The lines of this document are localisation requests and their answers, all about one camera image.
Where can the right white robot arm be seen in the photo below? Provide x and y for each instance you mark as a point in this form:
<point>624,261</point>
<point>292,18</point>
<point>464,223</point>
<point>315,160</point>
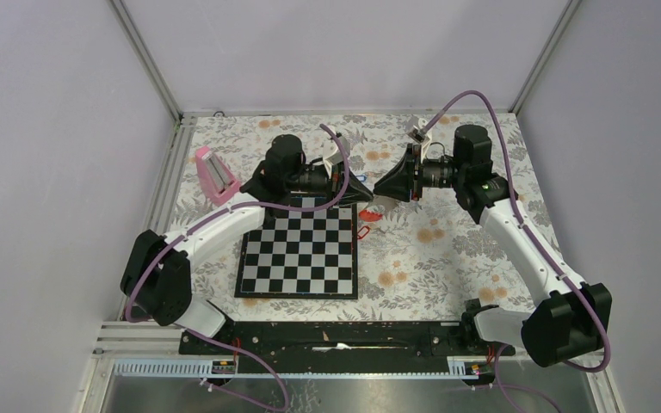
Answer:
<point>570,315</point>

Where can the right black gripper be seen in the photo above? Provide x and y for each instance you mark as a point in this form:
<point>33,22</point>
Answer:
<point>399,182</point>

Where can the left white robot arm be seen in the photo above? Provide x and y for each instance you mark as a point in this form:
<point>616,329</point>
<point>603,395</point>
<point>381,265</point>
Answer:
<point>157,278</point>

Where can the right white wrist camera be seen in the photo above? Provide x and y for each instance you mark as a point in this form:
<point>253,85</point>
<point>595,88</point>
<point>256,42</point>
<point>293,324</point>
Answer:
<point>415,128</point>

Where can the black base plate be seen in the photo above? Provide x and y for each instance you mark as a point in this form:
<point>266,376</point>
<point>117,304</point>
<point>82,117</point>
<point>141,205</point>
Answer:
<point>341,348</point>

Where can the pink metronome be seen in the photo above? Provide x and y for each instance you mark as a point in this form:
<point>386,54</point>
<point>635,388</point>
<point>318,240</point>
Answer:
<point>217,182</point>

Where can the floral table mat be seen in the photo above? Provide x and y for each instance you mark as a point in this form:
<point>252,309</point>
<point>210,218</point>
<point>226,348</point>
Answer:
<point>421,261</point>

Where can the black white chessboard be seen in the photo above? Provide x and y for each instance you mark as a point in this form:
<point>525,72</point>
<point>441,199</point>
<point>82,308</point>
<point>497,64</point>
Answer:
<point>301,256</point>

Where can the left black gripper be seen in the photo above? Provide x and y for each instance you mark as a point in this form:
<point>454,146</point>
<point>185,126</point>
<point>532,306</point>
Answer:
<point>355,193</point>

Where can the keyring with red fob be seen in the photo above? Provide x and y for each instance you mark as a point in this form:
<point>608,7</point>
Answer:
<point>378,208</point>

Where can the red key tag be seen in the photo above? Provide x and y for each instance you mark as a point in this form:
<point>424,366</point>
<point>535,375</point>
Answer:
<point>363,232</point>

